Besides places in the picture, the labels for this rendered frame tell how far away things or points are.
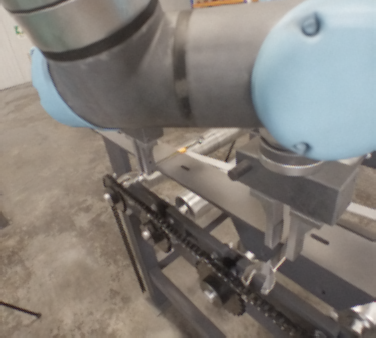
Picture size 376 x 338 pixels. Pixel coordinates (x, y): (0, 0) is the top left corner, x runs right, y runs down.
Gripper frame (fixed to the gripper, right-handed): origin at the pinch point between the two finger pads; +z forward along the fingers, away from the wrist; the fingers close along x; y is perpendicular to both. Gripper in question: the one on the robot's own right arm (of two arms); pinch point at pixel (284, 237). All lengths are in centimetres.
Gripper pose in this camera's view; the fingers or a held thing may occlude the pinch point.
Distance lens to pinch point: 40.2
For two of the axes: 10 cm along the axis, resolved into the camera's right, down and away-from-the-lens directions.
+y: -7.5, 4.0, -5.3
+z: 1.2, 8.7, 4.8
